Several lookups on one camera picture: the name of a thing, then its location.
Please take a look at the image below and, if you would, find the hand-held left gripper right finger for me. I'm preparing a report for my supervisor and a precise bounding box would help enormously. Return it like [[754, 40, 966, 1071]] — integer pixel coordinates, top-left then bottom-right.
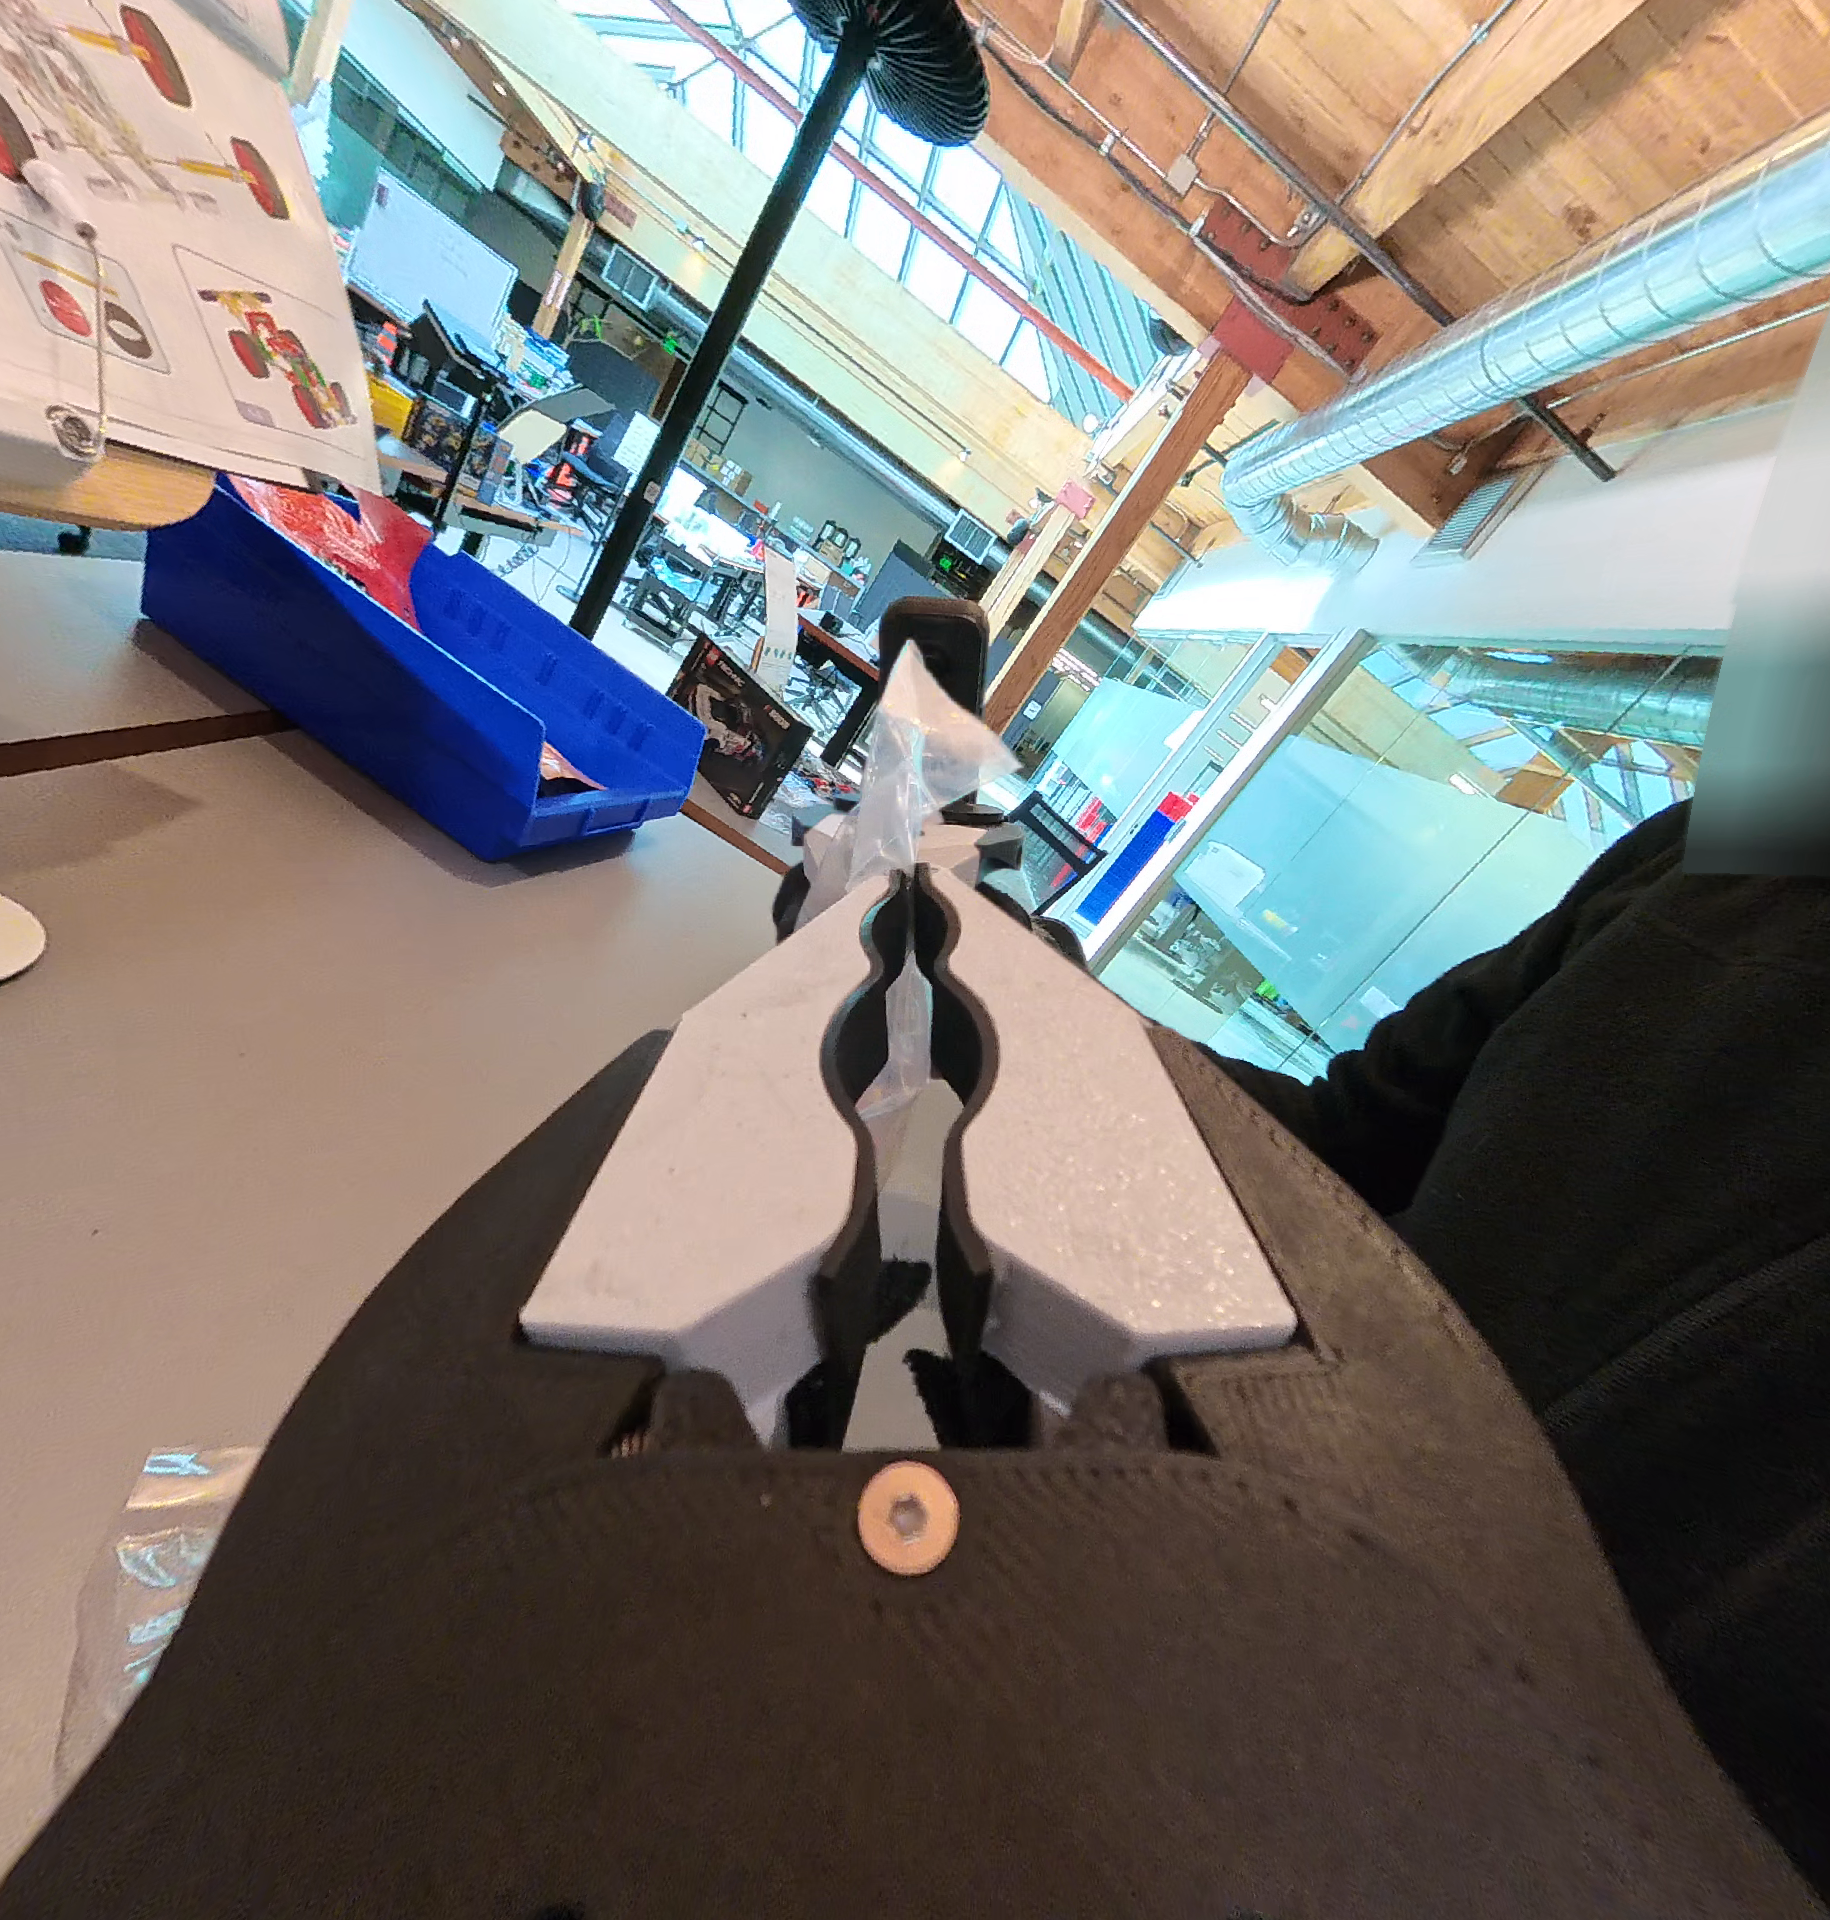
[[911, 865, 1301, 1411]]

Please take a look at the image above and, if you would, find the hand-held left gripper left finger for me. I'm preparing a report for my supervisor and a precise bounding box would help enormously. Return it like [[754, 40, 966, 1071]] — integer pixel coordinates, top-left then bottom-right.
[[521, 874, 921, 1448]]

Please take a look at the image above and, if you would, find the clear bag of red wheels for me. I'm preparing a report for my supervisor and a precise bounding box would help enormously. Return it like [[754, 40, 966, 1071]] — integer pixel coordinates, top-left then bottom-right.
[[801, 657, 1032, 1445]]

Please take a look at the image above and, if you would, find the white stand with wooden board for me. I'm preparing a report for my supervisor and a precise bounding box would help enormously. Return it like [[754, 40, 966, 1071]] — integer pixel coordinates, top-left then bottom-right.
[[0, 157, 225, 1004]]

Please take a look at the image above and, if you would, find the toy instruction sheet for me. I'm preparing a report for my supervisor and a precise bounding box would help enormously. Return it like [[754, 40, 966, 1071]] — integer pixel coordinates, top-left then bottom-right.
[[0, 0, 387, 496]]

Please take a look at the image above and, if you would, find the black toy box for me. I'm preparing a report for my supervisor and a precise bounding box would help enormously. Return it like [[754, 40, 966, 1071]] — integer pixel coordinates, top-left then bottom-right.
[[663, 632, 817, 820]]

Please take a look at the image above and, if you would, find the black pole with ribbed disc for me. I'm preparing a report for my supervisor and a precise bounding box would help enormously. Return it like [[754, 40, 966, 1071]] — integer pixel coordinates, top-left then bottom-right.
[[570, 0, 995, 640]]

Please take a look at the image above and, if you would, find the blue plastic bin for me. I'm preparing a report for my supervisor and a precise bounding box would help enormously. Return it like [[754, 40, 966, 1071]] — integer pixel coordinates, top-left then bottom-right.
[[143, 477, 707, 864]]

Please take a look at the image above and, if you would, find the person's black clothing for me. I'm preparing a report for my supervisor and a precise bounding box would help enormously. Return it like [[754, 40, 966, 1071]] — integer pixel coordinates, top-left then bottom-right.
[[1212, 798, 1830, 1920]]

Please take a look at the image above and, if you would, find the red printed packet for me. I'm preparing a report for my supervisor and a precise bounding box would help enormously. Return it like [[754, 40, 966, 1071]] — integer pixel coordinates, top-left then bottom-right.
[[229, 472, 587, 783]]

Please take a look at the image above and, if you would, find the white whiteboard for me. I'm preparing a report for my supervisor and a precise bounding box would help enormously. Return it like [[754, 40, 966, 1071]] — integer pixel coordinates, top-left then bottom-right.
[[348, 168, 523, 326]]

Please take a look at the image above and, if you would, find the clear bag of colourful rods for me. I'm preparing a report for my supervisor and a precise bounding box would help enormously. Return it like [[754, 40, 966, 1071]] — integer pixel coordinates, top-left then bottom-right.
[[57, 1445, 268, 1774]]

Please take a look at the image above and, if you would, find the silver ventilation duct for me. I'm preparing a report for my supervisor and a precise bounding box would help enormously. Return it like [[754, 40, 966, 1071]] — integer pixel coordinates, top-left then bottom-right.
[[1219, 105, 1830, 568]]

